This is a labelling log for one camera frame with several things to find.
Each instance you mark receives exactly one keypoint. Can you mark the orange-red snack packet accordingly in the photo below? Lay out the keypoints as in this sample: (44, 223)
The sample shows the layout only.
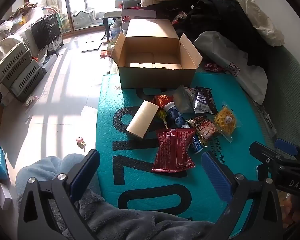
(162, 100)

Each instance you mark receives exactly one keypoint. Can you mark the small pink toy figure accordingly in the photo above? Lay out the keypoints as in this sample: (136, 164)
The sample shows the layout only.
(80, 142)

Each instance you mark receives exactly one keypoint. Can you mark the blue tube with white cap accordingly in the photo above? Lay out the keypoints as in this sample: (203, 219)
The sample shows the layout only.
(175, 118)

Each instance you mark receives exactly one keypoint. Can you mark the red snack packet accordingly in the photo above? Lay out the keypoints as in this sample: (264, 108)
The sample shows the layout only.
(172, 150)

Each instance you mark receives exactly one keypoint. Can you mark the grey plastic crate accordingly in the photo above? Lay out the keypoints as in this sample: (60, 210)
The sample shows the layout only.
(12, 60)
(27, 80)

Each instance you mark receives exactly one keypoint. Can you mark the silver purple snack packet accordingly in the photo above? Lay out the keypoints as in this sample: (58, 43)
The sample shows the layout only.
(202, 102)

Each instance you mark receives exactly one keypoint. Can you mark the black clothes pile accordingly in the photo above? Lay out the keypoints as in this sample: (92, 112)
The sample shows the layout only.
(227, 20)

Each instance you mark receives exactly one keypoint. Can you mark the yellow-green candy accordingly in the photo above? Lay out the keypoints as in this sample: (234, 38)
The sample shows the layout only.
(162, 115)

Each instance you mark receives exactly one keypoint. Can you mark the white plastic bag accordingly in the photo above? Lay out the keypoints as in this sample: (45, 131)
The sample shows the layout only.
(230, 62)

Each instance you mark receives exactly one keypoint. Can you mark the clear zip bag of snacks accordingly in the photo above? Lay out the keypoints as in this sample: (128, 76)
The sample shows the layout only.
(183, 100)

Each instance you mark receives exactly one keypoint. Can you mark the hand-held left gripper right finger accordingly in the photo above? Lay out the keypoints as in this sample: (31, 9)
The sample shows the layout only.
(215, 177)

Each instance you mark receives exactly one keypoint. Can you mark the small white box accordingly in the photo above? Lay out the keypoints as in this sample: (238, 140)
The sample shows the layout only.
(3, 196)

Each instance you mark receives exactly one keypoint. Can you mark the clear plastic sleeve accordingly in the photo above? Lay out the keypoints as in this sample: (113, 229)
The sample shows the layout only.
(267, 120)

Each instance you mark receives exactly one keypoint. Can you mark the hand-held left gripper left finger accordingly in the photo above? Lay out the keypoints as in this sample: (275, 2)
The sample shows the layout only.
(86, 172)

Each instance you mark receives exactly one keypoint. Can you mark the grey fleece cloth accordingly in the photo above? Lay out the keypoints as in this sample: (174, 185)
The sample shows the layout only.
(130, 220)

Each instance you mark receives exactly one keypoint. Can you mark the teal printed bubble mat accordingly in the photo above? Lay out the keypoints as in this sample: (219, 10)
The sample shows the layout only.
(107, 155)

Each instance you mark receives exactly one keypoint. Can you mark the black plastic crate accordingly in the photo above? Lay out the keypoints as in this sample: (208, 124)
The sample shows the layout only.
(46, 31)

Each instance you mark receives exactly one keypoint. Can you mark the red patterned bag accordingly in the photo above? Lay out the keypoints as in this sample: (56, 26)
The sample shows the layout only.
(180, 17)

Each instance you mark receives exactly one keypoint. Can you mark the yellow snack packet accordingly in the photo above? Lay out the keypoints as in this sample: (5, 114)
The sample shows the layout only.
(225, 121)

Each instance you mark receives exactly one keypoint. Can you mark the cream jacket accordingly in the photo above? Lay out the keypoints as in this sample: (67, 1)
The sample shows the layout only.
(260, 15)

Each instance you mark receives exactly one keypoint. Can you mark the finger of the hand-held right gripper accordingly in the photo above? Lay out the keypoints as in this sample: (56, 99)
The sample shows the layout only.
(262, 151)
(286, 146)

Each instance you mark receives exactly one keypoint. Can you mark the brown nut snack packet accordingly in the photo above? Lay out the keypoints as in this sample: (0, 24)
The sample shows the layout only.
(205, 130)

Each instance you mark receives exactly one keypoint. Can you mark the small tan carton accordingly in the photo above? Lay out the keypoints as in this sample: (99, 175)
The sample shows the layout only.
(142, 120)

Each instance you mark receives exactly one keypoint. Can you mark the cardboard box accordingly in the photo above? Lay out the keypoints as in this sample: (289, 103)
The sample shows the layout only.
(155, 77)

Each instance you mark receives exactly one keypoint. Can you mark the red printed wrapper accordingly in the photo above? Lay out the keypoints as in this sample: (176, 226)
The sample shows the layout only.
(211, 67)

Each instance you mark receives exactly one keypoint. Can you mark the white chair with dark legs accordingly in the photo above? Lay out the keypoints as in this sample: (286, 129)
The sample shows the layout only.
(111, 16)

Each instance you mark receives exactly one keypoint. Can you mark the white tote bag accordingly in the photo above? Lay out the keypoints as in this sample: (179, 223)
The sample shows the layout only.
(83, 18)

